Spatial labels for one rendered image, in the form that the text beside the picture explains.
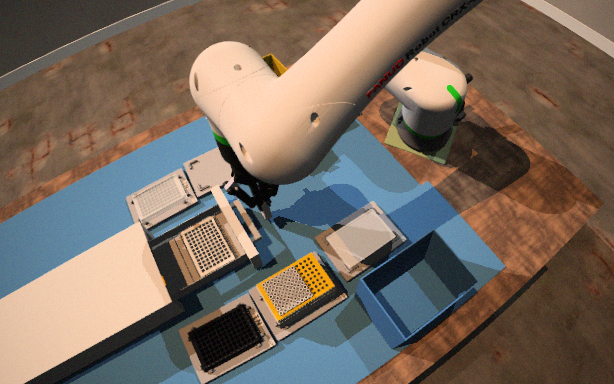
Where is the light blue bench mat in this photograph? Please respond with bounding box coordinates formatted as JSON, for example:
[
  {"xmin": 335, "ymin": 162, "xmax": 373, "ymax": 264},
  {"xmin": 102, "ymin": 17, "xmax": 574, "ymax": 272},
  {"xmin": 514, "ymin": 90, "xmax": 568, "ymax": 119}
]
[{"xmin": 0, "ymin": 116, "xmax": 506, "ymax": 384}]

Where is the blue open-top bin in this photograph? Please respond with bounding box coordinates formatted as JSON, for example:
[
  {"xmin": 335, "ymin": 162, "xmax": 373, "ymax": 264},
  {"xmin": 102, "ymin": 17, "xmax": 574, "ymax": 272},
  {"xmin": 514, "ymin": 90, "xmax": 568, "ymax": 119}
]
[{"xmin": 354, "ymin": 229, "xmax": 479, "ymax": 349}]

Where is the yellow open-top bin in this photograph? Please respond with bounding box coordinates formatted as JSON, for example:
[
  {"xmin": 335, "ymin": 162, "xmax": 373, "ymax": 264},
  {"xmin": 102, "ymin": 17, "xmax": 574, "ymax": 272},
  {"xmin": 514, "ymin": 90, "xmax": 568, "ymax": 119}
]
[{"xmin": 262, "ymin": 54, "xmax": 287, "ymax": 77}]

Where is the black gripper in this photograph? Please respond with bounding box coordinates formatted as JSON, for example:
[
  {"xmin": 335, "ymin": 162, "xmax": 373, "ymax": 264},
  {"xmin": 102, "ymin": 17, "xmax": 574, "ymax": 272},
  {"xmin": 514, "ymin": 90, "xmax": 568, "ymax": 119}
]
[{"xmin": 223, "ymin": 165, "xmax": 279, "ymax": 220}]

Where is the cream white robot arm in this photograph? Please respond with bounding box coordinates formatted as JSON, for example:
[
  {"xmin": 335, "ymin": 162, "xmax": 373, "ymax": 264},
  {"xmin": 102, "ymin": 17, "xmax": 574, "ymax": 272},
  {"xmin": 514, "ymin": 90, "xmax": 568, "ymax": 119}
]
[{"xmin": 190, "ymin": 0, "xmax": 483, "ymax": 185}]

